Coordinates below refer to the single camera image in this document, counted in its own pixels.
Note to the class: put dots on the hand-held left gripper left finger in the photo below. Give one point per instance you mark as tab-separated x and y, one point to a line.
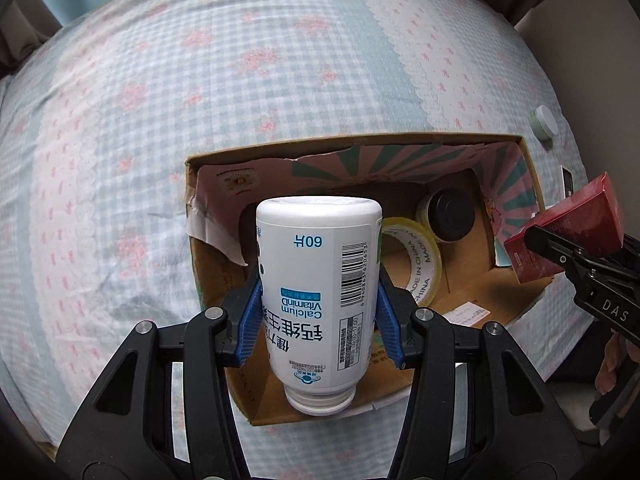
251	316

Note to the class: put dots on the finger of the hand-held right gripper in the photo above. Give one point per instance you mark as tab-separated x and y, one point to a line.
552	247
631	245

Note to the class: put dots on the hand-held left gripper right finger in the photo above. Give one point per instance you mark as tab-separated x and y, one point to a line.
386	317

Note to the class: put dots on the red carton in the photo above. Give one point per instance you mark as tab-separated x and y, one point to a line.
585	220

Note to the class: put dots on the white supplement bottle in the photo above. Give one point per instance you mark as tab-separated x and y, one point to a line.
305	270

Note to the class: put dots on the cardboard box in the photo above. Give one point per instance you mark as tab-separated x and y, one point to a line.
480	290

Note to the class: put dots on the person's right hand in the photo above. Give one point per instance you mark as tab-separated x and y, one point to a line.
611	362

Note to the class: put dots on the small black rectangular item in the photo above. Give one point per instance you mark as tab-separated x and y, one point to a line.
567	182

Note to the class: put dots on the clear packing tape roll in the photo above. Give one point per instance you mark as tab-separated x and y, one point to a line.
420	255

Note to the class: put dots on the black lid jar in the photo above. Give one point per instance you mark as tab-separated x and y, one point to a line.
452	212

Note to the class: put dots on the small green jar white lid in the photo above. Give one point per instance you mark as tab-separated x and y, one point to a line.
544	121

